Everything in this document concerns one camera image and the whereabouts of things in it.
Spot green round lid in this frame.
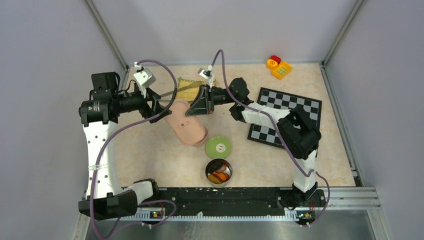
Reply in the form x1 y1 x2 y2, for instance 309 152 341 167
204 135 232 159

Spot brown meat piece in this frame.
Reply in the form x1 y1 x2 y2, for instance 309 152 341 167
213 164 228 173

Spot bamboo mat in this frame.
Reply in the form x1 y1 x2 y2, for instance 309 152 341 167
176 77 208 104

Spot round steel container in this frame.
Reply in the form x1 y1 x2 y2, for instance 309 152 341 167
205 158 233 188

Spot red toy block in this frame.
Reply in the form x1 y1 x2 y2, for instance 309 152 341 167
270 55 282 65

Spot checkerboard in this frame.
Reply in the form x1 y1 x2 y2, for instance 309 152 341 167
247 87 323 150

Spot dark seaweed roll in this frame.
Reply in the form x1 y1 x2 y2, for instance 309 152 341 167
207 159 227 171

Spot orange round toy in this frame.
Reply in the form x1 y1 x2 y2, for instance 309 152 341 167
266 58 279 70

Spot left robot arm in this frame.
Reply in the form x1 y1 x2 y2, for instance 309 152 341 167
78 69 171 220

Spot yellow toy block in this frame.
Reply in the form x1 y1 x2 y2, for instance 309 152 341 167
271 61 293 80

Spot aluminium frame rail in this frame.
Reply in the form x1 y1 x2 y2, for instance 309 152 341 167
71 186 394 240

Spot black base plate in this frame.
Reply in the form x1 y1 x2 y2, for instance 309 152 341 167
140 187 326 219

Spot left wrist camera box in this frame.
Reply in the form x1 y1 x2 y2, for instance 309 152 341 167
133 68 156 98

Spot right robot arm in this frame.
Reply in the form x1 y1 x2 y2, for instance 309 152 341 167
185 77 322 206

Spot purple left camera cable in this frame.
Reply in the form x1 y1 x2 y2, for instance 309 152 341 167
90 59 178 239

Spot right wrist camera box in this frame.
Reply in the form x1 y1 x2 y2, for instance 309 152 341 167
197 65 215 87

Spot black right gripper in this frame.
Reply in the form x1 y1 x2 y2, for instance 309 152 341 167
185 85 237 117

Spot silver metal tongs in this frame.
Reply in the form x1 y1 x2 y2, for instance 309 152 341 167
160 81 203 98

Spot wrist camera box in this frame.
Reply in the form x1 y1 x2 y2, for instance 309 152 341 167
197 65 215 87
133 68 156 98

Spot orange chicken drumstick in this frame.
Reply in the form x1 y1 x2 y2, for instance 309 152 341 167
214 172 230 183

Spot pink lunch box lid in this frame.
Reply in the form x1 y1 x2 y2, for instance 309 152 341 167
165 99 209 146

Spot orange fried food piece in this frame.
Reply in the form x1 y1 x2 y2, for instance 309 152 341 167
207 175 222 185

